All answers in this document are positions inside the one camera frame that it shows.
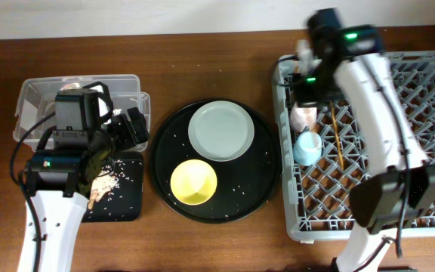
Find wooden chopstick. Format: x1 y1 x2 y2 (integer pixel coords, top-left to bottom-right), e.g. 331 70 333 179
329 102 344 170

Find pink cup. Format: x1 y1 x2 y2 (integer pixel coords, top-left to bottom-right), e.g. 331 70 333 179
289 103 317 133

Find food scraps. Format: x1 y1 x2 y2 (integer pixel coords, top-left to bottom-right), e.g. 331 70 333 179
87 159 136 212

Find blue cup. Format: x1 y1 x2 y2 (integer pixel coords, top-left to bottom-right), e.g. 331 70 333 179
293 131 322 166

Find grey plate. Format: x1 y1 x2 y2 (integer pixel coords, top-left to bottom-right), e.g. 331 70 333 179
188 100 255 162

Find yellow bowl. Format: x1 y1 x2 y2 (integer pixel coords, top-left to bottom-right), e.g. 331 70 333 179
170 159 218 206

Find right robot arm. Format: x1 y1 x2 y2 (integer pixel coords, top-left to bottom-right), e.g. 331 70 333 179
291 8 435 271

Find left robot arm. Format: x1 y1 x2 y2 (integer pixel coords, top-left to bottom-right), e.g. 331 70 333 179
10 82 150 271

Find grey dishwasher rack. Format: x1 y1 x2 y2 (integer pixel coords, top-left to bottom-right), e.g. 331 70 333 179
272 51 435 242

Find clear plastic bin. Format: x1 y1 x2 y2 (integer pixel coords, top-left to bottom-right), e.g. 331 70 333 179
13 74 150 156

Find black rectangular tray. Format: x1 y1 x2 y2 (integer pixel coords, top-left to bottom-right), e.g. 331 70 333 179
82 152 144 223

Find round black tray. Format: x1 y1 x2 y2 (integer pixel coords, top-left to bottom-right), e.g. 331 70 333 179
150 100 282 224

